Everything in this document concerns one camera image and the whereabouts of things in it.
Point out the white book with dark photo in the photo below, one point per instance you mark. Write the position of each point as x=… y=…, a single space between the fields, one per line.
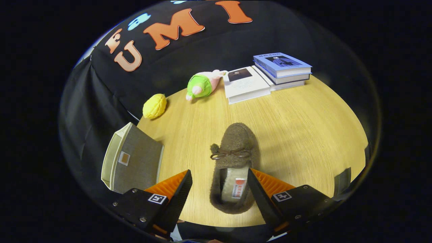
x=246 y=86

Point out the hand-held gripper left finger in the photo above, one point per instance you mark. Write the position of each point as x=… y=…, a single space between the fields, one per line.
x=177 y=202

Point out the brown fuzzy shoe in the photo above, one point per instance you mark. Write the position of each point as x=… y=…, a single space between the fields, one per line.
x=236 y=141

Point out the grey fabric storage box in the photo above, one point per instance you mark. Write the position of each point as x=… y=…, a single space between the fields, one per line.
x=138 y=158

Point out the blue cover book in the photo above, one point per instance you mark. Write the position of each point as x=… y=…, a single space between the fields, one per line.
x=283 y=62

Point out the green and pink plush toy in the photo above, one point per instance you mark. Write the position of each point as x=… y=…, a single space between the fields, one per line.
x=200 y=86

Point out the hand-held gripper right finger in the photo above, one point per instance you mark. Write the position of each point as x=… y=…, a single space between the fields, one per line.
x=263 y=202

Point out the yellow plush toy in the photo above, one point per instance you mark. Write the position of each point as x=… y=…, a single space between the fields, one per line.
x=154 y=106

